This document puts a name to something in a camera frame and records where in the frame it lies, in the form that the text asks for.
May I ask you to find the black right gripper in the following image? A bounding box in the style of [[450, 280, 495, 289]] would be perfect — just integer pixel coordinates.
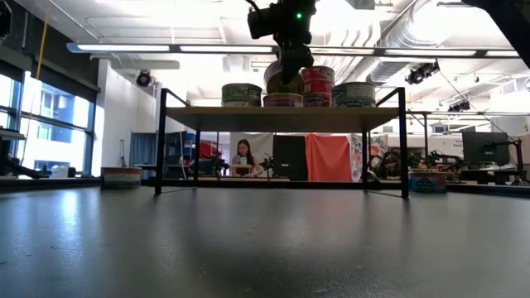
[[247, 0, 316, 86]]

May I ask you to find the blue Wild Planet can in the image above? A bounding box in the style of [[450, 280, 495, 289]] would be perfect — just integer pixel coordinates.
[[408, 171, 448, 195], [263, 92, 305, 108]]

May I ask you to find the green labelled seafood can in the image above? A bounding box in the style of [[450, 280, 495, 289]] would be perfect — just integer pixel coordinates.
[[221, 83, 263, 108], [330, 81, 377, 108]]

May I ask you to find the wooden shelf with black legs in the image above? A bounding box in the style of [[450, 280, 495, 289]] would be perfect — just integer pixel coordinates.
[[153, 86, 411, 200]]

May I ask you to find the striped label seafood can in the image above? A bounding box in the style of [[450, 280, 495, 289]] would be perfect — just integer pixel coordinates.
[[100, 166, 143, 190]]

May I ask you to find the white backdrop cloth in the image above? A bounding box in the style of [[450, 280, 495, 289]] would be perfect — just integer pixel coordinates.
[[229, 132, 275, 166]]

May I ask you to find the black upright panel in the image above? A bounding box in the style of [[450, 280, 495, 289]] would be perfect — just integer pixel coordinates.
[[272, 134, 308, 182]]

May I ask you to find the orange hanging cloth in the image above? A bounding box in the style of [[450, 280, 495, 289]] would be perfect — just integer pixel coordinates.
[[305, 132, 354, 184]]

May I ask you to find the small black tabletop device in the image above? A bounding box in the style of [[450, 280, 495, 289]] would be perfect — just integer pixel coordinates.
[[258, 153, 277, 180]]

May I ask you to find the colourful poster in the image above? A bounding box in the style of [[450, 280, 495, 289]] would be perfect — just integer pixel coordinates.
[[351, 132, 389, 171]]

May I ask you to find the black track spotlight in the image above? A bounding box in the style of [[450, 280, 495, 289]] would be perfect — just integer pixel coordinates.
[[448, 99, 472, 113], [405, 60, 441, 86]]

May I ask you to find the red bag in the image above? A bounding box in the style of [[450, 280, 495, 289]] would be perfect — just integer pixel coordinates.
[[196, 140, 222, 161]]

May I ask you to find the long ceiling light fixture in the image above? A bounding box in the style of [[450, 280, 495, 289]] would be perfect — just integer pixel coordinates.
[[65, 41, 530, 59]]

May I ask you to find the black equipment rack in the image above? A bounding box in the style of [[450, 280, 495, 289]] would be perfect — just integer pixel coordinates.
[[163, 131, 192, 180]]

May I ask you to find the blue curtain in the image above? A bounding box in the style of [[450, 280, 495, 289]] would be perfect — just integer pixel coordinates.
[[129, 132, 157, 168]]

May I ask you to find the black table mat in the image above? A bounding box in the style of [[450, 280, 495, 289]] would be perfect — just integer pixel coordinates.
[[0, 185, 530, 298]]

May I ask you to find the dark computer monitor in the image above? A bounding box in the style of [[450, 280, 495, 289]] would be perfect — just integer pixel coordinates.
[[461, 131, 511, 167]]

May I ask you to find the background desk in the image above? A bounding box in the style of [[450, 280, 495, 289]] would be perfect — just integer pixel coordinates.
[[458, 164, 529, 186]]

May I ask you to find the large window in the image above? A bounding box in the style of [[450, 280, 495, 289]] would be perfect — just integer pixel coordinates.
[[0, 74, 97, 173]]

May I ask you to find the grey side desk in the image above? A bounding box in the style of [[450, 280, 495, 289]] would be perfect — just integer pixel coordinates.
[[0, 127, 27, 141]]

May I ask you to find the silver ventilation duct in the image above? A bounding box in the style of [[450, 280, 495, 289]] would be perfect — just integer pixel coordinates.
[[366, 0, 473, 87]]

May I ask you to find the black table frame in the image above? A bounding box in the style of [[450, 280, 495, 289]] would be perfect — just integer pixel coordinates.
[[0, 176, 530, 198]]

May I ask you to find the yellow cord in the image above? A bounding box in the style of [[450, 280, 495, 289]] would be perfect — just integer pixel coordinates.
[[35, 12, 50, 79]]

